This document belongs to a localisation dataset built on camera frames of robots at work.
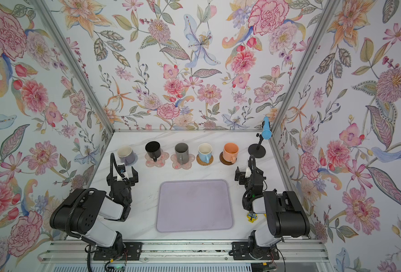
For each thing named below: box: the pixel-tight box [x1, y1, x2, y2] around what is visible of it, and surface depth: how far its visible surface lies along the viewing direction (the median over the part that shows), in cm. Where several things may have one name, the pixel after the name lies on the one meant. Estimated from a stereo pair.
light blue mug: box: [198, 142, 213, 164], surface depth 100 cm
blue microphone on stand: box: [248, 116, 273, 159], surface depth 111 cm
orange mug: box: [222, 142, 240, 164], surface depth 102 cm
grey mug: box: [174, 142, 190, 165], surface depth 100 cm
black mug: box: [144, 141, 162, 162], surface depth 102 cm
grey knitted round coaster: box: [127, 153, 139, 167], surface depth 108 cm
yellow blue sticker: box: [246, 212, 258, 223], surface depth 84 cm
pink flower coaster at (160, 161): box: [144, 150, 170, 168], surface depth 106 cm
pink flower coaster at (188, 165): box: [170, 153, 196, 170], surface depth 106 cm
